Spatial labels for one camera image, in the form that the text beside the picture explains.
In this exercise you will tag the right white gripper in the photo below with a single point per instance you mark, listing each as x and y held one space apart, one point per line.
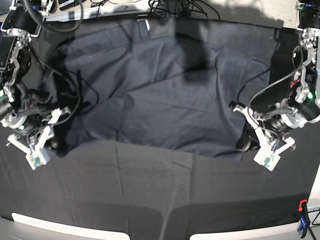
35 135

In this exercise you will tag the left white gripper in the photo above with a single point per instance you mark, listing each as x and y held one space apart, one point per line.
255 136

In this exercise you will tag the dark navy t-shirt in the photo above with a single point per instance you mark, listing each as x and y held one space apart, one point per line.
170 92

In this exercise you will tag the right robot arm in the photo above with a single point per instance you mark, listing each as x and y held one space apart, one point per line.
35 98

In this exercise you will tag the red blue clamp near right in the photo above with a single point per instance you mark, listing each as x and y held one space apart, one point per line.
303 218

